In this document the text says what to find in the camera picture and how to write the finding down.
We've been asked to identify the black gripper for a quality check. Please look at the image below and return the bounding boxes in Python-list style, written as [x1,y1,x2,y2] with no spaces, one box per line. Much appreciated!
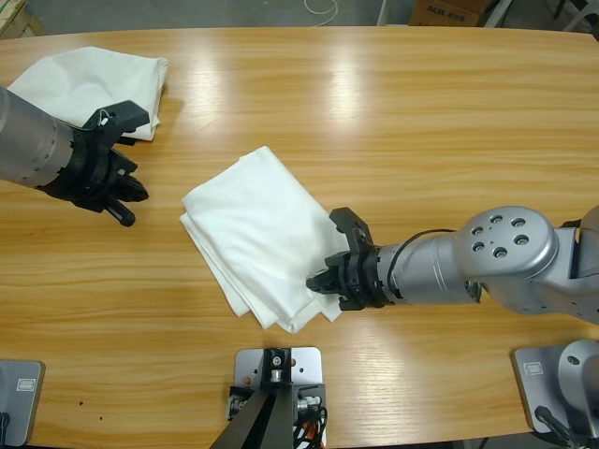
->
[38,132,151,230]
[305,249,400,312]

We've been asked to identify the white printed t-shirt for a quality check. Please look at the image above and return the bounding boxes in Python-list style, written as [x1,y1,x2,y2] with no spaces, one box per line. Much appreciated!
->
[179,145,357,334]

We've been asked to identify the white garment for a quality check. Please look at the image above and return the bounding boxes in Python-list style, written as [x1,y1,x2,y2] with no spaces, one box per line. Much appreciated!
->
[7,46,169,141]

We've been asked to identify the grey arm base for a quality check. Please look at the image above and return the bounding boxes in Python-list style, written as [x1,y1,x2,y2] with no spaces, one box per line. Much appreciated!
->
[508,340,599,435]
[0,358,47,448]

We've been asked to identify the black clamp block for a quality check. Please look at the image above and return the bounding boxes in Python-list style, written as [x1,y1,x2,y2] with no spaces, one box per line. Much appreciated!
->
[290,382,328,425]
[227,383,256,420]

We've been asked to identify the wooden crate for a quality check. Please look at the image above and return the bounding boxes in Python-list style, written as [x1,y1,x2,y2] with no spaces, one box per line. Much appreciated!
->
[0,0,44,41]

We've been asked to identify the brown cardboard box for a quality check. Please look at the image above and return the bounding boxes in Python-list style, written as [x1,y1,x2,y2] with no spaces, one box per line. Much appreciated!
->
[410,0,482,28]

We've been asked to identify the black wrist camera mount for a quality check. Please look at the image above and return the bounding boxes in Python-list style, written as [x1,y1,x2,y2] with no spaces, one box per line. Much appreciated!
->
[329,207,375,256]
[81,99,149,141]

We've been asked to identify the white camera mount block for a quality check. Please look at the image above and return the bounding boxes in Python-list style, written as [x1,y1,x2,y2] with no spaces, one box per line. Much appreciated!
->
[233,346,325,449]

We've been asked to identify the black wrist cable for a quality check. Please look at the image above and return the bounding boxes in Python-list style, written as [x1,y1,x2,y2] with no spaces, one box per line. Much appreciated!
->
[387,227,455,282]

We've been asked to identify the dark camera post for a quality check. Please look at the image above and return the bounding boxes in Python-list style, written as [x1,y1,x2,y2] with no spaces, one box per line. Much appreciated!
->
[208,345,300,449]

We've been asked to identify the orange and black cables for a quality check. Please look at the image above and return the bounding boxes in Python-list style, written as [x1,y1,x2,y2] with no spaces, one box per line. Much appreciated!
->
[292,406,331,449]

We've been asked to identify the white cable loop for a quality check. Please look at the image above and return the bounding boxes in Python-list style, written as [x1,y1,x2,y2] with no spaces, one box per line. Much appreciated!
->
[302,0,339,22]

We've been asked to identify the white metal frame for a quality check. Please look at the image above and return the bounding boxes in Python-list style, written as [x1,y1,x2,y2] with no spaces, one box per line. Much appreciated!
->
[481,0,516,29]

